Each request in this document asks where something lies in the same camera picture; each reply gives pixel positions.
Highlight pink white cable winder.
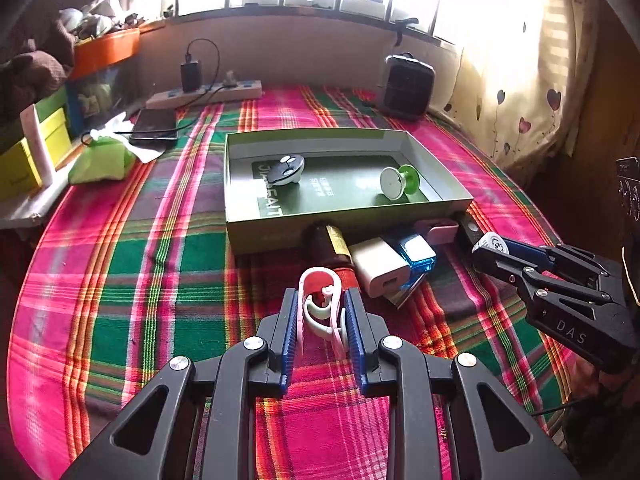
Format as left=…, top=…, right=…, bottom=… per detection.
left=296, top=266, right=348, bottom=360

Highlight white charger block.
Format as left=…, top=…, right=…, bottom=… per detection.
left=349, top=237, right=410, bottom=298

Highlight pink clip holder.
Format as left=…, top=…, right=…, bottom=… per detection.
left=413, top=218, right=459, bottom=247

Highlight blue translucent case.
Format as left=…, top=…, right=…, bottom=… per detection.
left=385, top=232, right=437, bottom=309

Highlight red lid small jar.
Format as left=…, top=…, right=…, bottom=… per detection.
left=304, top=222, right=354, bottom=270

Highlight white round small bottle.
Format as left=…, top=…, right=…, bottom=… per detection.
left=472, top=232, right=510, bottom=255

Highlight white green spool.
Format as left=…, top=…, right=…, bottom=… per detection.
left=380, top=165, right=420, bottom=202

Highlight plaid bed cover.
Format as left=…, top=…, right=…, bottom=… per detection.
left=1, top=86, right=570, bottom=479

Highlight green cardboard box tray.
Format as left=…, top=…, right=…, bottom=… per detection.
left=224, top=128, right=473, bottom=256

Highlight black white round gadget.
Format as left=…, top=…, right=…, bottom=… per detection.
left=267, top=154, right=305, bottom=186

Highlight heart pattern curtain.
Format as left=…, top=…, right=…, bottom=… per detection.
left=436, top=0, right=599, bottom=185

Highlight small grey fan heater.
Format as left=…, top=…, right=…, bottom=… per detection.
left=380, top=52, right=436, bottom=120

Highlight green tissue pack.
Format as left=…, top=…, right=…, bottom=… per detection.
left=68, top=130, right=136, bottom=185

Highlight white power strip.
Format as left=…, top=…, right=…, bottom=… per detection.
left=145, top=80, right=262, bottom=110

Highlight black smartphone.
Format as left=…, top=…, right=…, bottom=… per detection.
left=129, top=108, right=178, bottom=146

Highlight white paper sheet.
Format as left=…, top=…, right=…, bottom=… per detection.
left=87, top=112, right=171, bottom=164

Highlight black power adapter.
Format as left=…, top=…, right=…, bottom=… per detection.
left=180, top=60, right=202, bottom=93

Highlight yellow green boxes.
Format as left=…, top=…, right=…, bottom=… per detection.
left=0, top=87, right=72, bottom=200

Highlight white tube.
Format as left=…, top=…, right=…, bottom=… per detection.
left=20, top=104, right=55, bottom=188

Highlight orange storage bin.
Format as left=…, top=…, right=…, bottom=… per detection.
left=68, top=28, right=140, bottom=80

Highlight brown cloth bag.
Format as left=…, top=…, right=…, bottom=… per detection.
left=1, top=42, right=74, bottom=124

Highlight black charging cable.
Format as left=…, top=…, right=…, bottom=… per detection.
left=80, top=37, right=237, bottom=148

